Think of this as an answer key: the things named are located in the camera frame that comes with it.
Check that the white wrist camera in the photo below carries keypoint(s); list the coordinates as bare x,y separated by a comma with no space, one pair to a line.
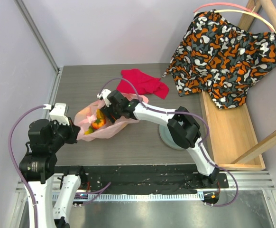
103,95
58,113

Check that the pink plastic bag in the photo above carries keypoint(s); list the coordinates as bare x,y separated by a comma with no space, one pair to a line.
87,116

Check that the orange fake pumpkin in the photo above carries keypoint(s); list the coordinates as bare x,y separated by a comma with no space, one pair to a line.
98,123

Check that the orange fake fruit in bag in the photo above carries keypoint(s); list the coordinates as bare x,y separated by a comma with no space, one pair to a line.
100,114

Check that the yellow fake fruit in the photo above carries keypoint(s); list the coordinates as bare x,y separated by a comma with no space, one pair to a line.
89,131

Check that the patterned orange black fabric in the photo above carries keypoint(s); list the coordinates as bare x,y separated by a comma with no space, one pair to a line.
221,59

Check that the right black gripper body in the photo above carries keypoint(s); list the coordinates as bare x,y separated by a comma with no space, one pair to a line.
110,112

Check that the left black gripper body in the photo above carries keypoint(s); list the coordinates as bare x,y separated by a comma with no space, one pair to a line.
66,131

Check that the red cloth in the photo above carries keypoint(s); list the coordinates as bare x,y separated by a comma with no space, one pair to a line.
146,84

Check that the wooden tray frame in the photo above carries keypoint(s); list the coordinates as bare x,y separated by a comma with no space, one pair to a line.
232,139

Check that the cream hoop tube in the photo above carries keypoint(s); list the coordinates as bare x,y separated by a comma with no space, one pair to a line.
246,21

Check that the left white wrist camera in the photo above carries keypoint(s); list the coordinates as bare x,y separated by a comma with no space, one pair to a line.
58,113

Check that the grey-green plate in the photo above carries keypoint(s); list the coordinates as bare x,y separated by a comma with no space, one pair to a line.
167,138

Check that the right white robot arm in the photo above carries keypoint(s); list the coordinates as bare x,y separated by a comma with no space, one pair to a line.
183,128

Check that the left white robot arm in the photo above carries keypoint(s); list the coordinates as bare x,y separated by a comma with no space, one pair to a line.
38,168

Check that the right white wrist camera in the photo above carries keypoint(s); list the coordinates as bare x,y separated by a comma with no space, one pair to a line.
103,95

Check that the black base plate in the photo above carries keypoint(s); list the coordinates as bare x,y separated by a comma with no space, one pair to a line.
150,179

